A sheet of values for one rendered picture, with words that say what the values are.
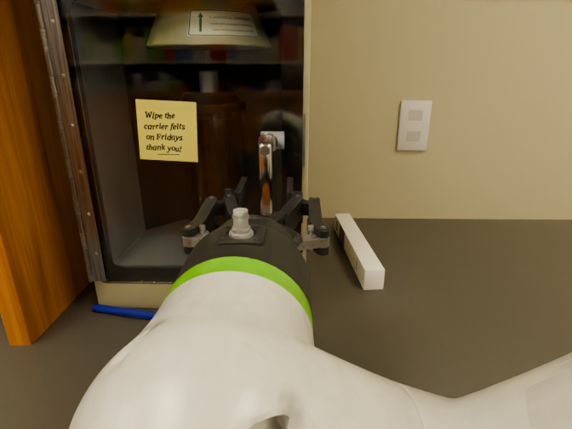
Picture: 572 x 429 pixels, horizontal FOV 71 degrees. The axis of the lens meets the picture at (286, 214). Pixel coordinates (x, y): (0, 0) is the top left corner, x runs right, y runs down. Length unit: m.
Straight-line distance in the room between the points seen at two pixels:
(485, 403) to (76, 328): 0.57
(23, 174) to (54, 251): 0.13
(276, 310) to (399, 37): 0.84
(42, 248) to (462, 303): 0.63
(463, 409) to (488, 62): 0.91
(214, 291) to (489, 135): 0.93
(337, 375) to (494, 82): 0.94
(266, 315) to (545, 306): 0.62
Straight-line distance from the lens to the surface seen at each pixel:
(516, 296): 0.76
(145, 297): 0.66
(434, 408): 0.20
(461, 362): 0.59
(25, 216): 0.63
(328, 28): 0.96
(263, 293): 0.20
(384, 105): 0.98
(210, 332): 0.16
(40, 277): 0.66
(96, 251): 0.64
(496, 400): 0.18
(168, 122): 0.54
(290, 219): 0.40
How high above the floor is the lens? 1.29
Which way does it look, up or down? 21 degrees down
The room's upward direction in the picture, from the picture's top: straight up
